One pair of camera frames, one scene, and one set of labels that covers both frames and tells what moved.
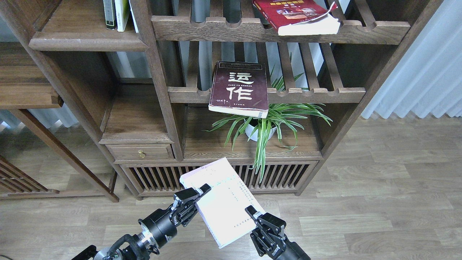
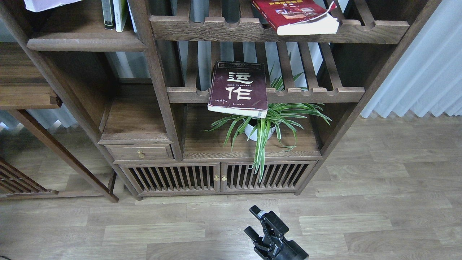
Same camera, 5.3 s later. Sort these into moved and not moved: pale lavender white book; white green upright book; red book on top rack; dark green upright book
Moved: pale lavender white book
Not moved: red book on top rack; white green upright book; dark green upright book
